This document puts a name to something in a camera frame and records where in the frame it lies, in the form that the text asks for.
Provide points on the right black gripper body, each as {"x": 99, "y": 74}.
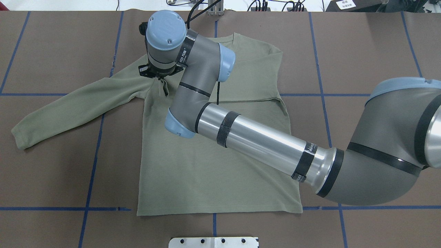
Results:
{"x": 159, "y": 73}

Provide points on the olive green long-sleeve shirt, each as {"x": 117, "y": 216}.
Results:
{"x": 180, "y": 175}

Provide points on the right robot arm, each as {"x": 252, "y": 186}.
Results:
{"x": 397, "y": 136}

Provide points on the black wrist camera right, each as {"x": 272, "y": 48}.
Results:
{"x": 142, "y": 28}

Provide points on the aluminium frame post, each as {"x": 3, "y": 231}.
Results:
{"x": 215, "y": 8}

